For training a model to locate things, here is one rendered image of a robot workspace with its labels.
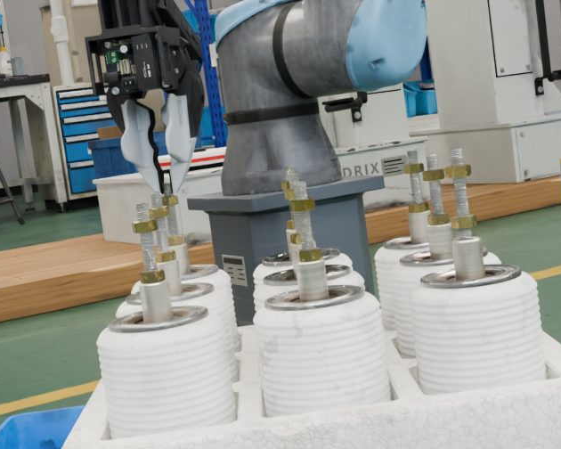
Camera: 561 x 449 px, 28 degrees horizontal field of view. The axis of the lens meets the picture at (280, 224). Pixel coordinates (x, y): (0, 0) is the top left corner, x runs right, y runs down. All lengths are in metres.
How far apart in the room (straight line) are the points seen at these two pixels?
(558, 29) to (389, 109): 4.78
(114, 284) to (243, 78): 1.44
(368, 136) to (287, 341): 2.45
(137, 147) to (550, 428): 0.47
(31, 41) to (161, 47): 8.46
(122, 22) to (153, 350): 0.33
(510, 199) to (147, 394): 2.63
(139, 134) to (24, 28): 8.39
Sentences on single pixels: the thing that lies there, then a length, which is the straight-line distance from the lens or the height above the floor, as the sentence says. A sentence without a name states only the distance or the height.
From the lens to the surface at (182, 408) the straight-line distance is 0.81.
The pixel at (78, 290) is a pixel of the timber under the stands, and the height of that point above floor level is 0.04.
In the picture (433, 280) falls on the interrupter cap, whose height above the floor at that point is 0.25.
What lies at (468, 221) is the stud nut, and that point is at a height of 0.29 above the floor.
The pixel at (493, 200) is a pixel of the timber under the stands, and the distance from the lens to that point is 3.33.
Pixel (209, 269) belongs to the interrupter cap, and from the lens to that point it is 1.07.
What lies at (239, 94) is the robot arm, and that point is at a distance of 1.35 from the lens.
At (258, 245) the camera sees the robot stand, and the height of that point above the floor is 0.24.
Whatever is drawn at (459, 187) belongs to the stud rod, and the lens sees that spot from 0.84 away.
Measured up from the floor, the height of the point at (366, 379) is 0.19.
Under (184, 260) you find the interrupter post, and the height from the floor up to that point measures 0.27.
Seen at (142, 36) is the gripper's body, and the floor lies 0.48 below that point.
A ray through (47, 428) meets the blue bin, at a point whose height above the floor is 0.10.
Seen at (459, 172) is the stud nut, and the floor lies 0.33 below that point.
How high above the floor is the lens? 0.39
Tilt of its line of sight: 6 degrees down
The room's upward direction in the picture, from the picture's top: 8 degrees counter-clockwise
